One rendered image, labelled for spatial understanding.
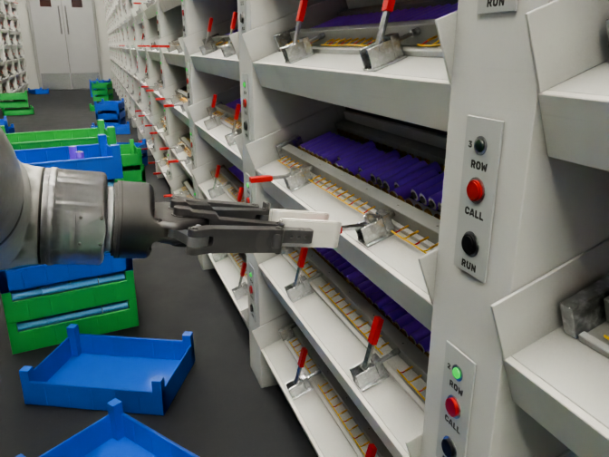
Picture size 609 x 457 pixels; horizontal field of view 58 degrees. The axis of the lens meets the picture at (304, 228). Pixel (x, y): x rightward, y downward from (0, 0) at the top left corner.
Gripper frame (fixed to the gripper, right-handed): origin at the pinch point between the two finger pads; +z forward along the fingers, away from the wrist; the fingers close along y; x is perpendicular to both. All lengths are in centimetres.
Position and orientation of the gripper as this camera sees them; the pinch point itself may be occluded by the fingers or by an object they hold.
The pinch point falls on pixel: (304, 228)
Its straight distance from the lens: 60.5
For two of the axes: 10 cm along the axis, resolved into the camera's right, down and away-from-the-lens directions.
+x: 1.5, -9.5, -2.6
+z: 9.3, 0.5, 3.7
